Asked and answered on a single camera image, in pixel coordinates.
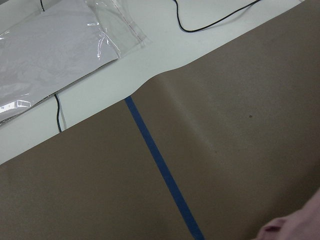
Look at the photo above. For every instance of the clear plastic bag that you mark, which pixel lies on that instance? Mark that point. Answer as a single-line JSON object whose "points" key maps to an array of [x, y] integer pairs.
{"points": [[47, 45]]}

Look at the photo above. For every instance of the pink Snoopy t-shirt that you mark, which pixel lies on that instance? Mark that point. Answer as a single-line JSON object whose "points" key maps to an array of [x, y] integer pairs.
{"points": [[303, 224]]}

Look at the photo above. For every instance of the brown paper table cover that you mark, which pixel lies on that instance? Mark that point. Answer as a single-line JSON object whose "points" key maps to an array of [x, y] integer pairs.
{"points": [[238, 128]]}

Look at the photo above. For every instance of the crossing blue tape line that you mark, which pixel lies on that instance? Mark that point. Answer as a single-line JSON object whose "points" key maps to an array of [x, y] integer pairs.
{"points": [[169, 180]]}

